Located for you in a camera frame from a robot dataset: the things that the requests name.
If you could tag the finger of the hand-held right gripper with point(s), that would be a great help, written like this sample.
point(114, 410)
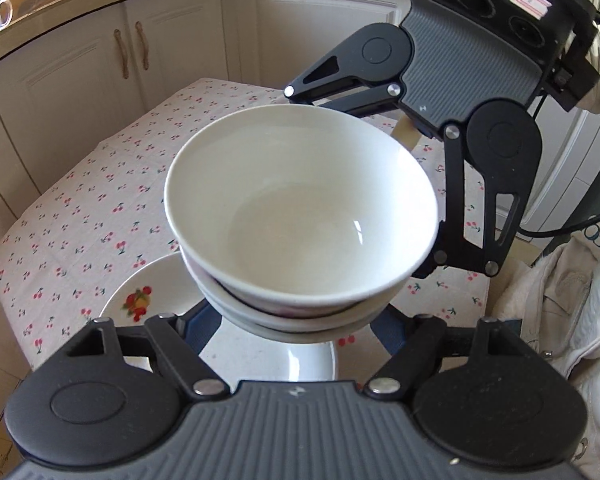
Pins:
point(455, 200)
point(355, 65)

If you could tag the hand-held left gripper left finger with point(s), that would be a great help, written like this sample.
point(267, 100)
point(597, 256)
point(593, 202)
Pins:
point(200, 327)

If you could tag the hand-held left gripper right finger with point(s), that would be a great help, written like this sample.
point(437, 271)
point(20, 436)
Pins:
point(387, 335)

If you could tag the white fruit print plate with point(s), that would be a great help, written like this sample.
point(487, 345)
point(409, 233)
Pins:
point(145, 300)

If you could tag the person's right hand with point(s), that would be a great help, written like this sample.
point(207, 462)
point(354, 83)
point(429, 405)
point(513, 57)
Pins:
point(406, 134)

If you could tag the person's white jacket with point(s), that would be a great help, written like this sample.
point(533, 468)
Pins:
point(555, 310)

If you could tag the cherry print tablecloth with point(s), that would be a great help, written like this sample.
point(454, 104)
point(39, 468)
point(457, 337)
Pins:
point(80, 200)

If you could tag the white kitchen cabinets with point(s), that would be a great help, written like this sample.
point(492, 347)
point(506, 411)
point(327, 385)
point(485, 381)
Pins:
point(70, 70)

